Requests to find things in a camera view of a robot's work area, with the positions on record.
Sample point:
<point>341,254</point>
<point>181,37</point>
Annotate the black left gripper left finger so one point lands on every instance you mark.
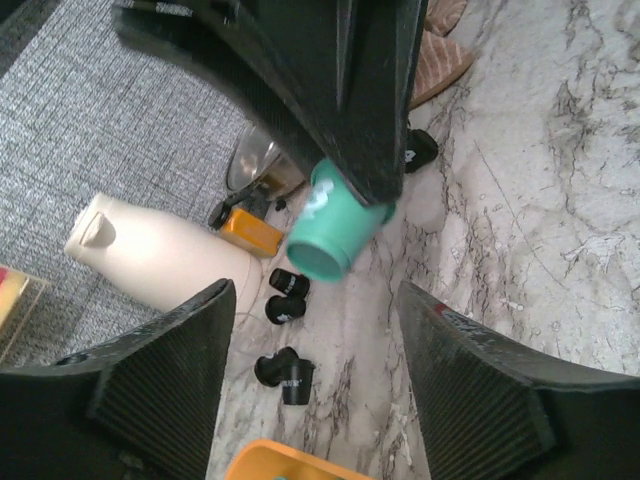
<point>140,406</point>

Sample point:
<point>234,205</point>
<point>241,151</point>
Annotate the orange spice bottle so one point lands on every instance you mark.
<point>243,229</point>

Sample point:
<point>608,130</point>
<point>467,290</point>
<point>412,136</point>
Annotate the striped oven mitt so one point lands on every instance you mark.
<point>441,60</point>

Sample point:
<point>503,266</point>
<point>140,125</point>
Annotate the white thermos jug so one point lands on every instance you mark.
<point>156,257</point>

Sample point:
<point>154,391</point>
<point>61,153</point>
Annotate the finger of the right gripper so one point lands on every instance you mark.
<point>324,79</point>

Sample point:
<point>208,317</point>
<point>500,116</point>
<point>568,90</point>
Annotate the orange storage basket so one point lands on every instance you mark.
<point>268,459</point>

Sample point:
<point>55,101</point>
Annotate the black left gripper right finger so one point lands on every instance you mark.
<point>492,408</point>

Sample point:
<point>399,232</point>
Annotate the black coffee capsule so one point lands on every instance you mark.
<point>421,149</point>
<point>288,283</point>
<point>280,309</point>
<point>269,370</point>
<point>297,379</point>

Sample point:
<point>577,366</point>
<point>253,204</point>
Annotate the steel pot with lid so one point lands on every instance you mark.
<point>257,161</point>

